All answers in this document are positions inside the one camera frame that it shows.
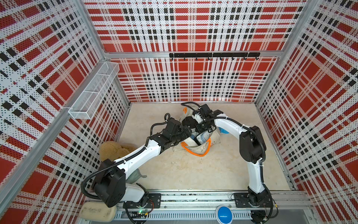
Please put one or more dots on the white wire mesh shelf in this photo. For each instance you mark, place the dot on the white wire mesh shelf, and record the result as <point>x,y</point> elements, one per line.
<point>91,97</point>

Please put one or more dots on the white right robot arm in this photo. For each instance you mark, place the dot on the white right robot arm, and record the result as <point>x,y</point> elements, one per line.
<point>251,147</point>

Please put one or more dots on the light blue square alarm clock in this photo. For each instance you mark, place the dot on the light blue square alarm clock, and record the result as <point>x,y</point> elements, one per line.
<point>203,137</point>

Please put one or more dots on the white round clock black back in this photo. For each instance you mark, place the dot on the white round clock black back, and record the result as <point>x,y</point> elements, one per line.
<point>189,122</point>

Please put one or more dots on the blue round button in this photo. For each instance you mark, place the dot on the blue round button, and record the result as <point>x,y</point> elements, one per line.
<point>223,215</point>

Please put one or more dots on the tan plush toy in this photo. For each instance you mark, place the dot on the tan plush toy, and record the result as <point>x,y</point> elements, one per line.
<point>113,150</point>

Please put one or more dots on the black wall hook rail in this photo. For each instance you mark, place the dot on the black wall hook rail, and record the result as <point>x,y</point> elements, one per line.
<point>215,54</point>

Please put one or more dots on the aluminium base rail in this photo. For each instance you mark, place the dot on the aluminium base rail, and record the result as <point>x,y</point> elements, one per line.
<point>189,206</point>

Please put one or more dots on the grey green cloth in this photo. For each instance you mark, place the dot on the grey green cloth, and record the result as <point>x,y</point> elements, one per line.
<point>135,176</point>

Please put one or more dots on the beige canvas bag orange handles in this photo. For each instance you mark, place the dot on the beige canvas bag orange handles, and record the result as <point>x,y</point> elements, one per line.
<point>191,145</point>

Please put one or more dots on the beige sponge block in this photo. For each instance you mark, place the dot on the beige sponge block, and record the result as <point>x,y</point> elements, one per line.
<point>98,212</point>

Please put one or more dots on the bright blue round alarm clock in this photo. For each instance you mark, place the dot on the bright blue round alarm clock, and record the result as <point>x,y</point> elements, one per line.
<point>223,131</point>

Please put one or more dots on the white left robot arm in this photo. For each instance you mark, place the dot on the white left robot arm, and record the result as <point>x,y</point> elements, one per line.
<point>109,184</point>

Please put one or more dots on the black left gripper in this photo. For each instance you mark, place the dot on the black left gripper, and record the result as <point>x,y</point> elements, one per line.
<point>184,133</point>

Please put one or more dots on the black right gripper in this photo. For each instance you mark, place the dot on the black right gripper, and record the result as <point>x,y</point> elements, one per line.
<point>199,130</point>

